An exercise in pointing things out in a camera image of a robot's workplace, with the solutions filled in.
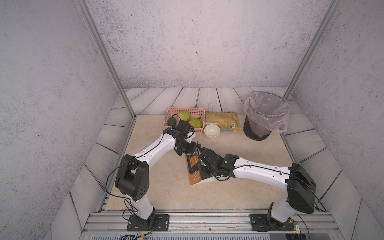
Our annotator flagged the brown paperback book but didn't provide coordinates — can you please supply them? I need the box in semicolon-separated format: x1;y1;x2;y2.
185;155;216;186

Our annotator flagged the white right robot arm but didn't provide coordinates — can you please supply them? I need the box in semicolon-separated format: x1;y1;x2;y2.
199;148;317;223

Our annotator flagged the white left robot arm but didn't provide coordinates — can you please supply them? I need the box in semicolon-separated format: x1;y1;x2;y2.
115;120;199;221

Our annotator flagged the dark green avocado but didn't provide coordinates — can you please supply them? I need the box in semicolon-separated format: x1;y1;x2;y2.
167;117;177;127

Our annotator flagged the green cabbage back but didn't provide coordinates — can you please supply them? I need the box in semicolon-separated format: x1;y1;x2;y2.
177;110;191;122

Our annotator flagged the green cabbage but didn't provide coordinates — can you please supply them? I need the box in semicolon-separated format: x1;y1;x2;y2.
189;117;203;129
177;110;191;122

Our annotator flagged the green cabbage front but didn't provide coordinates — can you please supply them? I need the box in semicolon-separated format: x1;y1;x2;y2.
189;117;203;129

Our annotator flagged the pink plastic basket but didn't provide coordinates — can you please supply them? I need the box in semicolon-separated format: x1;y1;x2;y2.
164;107;206;134

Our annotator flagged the cream ceramic bowl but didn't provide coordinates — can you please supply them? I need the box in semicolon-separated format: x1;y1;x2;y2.
204;124;221;139

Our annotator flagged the yellow paper food bag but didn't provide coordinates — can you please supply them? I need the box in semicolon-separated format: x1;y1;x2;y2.
205;112;242;133

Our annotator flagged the black mesh trash bin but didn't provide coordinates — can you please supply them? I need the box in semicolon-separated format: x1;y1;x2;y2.
243;116;272;141

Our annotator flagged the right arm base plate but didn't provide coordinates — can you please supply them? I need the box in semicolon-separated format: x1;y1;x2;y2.
249;214;296;233

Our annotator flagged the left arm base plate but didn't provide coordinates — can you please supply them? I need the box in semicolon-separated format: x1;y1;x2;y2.
127;214;170;232

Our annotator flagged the aluminium front rail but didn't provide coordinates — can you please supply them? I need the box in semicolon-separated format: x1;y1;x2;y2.
80;210;344;240

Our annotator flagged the left aluminium corner post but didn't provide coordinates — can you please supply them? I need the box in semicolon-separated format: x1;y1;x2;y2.
75;0;137;119

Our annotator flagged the aluminium corner post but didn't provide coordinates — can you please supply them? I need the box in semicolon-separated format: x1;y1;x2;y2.
283;0;342;100
75;0;137;119

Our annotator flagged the right aluminium corner post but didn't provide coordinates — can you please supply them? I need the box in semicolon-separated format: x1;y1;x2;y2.
283;0;342;100

